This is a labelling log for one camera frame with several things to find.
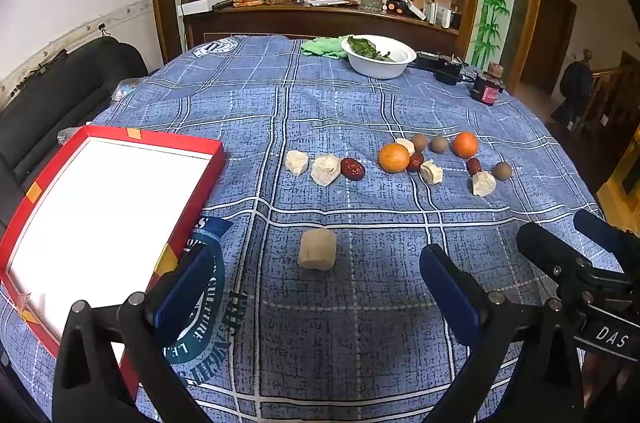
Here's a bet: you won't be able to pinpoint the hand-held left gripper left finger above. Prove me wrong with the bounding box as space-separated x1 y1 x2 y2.
51 244 224 423

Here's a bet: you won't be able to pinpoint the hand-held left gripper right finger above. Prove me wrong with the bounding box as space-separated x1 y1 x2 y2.
419 244 586 423

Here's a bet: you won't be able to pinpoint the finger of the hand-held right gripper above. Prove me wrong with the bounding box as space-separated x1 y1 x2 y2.
516 221 627 290
574 209 640 265

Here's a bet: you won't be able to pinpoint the red box with white inside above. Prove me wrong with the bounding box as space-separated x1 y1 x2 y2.
0 126 227 401

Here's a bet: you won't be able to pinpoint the small orange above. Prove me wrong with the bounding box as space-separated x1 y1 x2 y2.
452 131 480 158

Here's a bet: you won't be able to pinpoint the cylindrical beige yam chunk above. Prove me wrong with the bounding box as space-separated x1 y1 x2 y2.
298 229 338 273

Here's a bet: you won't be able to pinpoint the large orange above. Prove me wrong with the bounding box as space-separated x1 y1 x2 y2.
378 142 411 174

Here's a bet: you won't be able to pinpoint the wooden stair railing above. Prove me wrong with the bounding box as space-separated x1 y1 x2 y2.
585 50 640 139

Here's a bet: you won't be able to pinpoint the dark jar with red label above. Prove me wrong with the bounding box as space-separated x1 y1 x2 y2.
470 62 506 106

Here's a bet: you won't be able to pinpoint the crumpled clear plastic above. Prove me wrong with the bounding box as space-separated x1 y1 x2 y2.
57 126 88 144

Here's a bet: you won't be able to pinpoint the brown wooden door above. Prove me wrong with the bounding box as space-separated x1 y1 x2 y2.
520 0 576 99

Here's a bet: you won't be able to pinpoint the blue plaid tablecloth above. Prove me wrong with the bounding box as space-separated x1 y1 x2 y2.
0 34 608 423

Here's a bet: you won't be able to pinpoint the black device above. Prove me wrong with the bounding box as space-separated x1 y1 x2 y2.
415 51 463 85

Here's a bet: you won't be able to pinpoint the clear plastic bag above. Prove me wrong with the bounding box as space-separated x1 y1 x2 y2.
111 77 148 101

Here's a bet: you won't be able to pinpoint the white bowl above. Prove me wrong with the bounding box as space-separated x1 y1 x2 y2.
341 34 417 79

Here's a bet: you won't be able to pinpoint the black sofa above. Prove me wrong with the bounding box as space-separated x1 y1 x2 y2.
0 37 150 204

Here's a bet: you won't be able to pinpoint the green leaves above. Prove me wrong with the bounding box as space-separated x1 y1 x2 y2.
347 35 396 63

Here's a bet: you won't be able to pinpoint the green cloth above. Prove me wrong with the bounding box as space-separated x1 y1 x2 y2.
300 36 351 60

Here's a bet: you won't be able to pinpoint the flat white box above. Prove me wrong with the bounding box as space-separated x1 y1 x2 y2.
180 0 241 16

